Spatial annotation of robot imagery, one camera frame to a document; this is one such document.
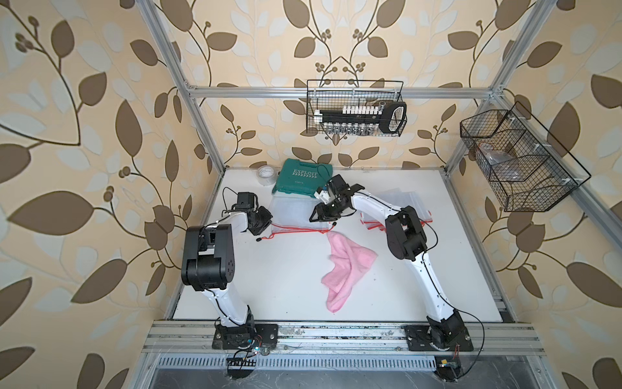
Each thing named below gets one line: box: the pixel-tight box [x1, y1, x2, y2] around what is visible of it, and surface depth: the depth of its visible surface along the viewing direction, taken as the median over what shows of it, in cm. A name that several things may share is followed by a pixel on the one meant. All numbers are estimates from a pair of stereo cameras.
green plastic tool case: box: [272, 158, 334, 198], surface depth 114 cm
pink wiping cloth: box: [321, 230, 379, 313], surface depth 88 cm
